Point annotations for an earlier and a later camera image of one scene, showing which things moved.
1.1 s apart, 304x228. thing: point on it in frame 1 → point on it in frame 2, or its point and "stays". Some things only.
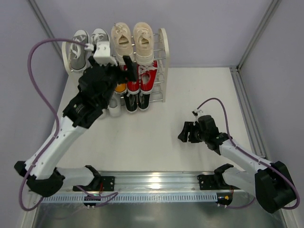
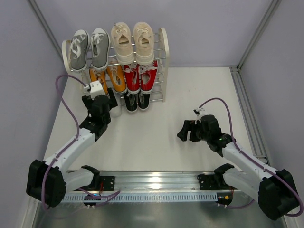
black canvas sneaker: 131,102 stays
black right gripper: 190,132 stays
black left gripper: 115,70 → 112,100
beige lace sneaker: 121,39 stays
